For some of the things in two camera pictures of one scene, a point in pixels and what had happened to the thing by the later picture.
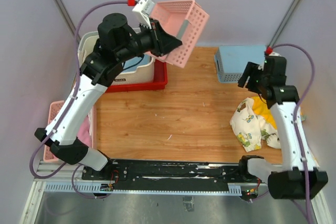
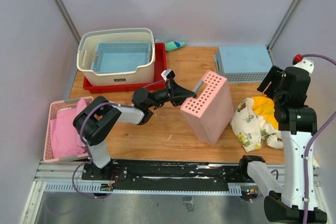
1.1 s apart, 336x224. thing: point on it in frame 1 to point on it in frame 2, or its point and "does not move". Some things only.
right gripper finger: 243,79 to 263,85
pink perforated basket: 188,21 to 209,114
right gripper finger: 251,69 to 274,74
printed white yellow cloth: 252,120 does not move
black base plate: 169,173 does not move
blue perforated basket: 231,60 does not move
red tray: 160,81 does not move
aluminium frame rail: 45,168 does not move
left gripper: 163,42 to 177,94
